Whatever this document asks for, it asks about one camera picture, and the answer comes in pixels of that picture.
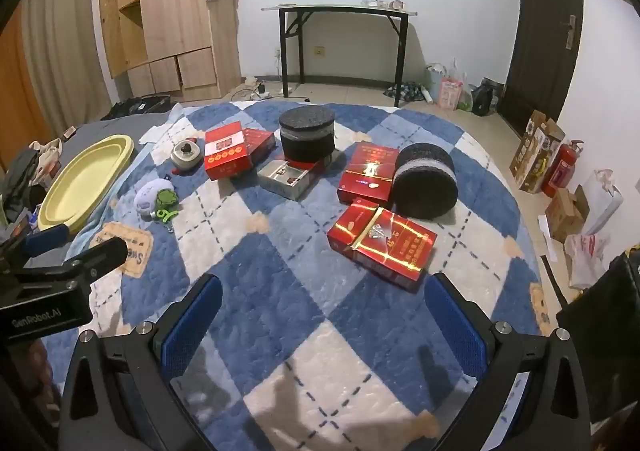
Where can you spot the red fire extinguisher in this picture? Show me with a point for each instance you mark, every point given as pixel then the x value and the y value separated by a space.
pixel 560 171

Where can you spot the beige curtain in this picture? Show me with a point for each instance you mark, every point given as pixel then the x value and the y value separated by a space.
pixel 65 31

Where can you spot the grey bed sheet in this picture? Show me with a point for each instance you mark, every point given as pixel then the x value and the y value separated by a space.
pixel 100 128

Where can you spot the clear items on table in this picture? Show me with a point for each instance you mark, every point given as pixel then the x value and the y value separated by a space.
pixel 382 3

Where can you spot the plaid cloth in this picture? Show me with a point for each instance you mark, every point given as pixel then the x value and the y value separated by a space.
pixel 406 93

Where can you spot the white power strip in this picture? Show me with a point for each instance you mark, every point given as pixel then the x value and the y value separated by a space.
pixel 261 91

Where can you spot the orange curtain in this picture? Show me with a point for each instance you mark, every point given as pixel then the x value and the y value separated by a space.
pixel 17 91

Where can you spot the wooden wardrobe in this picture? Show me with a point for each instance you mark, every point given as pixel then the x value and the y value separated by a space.
pixel 175 6

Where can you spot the dark door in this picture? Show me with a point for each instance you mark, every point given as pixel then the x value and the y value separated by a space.
pixel 540 31

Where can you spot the yellow plastic basin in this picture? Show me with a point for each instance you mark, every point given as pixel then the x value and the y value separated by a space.
pixel 85 181

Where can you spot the white red plastic bag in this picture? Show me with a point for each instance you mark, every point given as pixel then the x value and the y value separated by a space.
pixel 585 256

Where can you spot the gold cigarette box front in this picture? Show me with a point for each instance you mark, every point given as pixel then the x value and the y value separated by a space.
pixel 287 179

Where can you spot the black folding table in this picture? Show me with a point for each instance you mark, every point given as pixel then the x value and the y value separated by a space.
pixel 345 11

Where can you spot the white paper bag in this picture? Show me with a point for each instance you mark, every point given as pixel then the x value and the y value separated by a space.
pixel 602 201

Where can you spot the small pink box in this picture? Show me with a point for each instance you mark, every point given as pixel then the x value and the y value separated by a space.
pixel 69 132

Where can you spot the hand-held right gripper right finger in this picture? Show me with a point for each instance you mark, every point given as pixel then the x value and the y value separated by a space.
pixel 457 326

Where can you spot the open black suitcase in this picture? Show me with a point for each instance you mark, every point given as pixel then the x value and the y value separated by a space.
pixel 135 106

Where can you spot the person's left forearm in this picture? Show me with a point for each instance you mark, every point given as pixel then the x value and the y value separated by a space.
pixel 40 371

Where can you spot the dark cloth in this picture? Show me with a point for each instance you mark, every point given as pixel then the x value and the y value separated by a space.
pixel 600 331

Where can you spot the glossy red box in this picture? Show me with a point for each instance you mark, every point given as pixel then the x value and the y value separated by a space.
pixel 400 256
pixel 352 226
pixel 367 171

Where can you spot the small round jar black knob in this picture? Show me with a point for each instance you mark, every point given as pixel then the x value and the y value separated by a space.
pixel 186 154

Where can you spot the small red box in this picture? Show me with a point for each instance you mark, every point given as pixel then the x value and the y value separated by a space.
pixel 261 143

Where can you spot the brown cardboard box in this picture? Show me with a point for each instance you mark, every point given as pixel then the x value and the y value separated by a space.
pixel 565 213

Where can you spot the dark green garment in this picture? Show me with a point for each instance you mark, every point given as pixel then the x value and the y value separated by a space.
pixel 17 176

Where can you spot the black bag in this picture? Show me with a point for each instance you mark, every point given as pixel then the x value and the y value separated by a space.
pixel 484 97

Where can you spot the blue checked blanket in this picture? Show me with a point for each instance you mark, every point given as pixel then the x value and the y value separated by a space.
pixel 280 241

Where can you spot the printed cardboard box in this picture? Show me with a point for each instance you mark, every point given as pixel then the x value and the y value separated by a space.
pixel 535 151

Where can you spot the pink bag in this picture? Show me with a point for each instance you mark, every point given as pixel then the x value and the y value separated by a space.
pixel 450 92

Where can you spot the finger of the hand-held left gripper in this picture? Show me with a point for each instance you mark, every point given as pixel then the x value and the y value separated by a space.
pixel 42 240
pixel 100 254

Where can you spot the white plush pouch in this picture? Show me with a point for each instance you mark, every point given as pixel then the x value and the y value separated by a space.
pixel 147 196

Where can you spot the black grey-striped foam cylinder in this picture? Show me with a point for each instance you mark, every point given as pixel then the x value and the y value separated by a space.
pixel 306 133

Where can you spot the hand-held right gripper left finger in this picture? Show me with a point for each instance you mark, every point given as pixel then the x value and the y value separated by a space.
pixel 192 326

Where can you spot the black white-striped foam cylinder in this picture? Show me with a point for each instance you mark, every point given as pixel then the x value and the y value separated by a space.
pixel 425 181

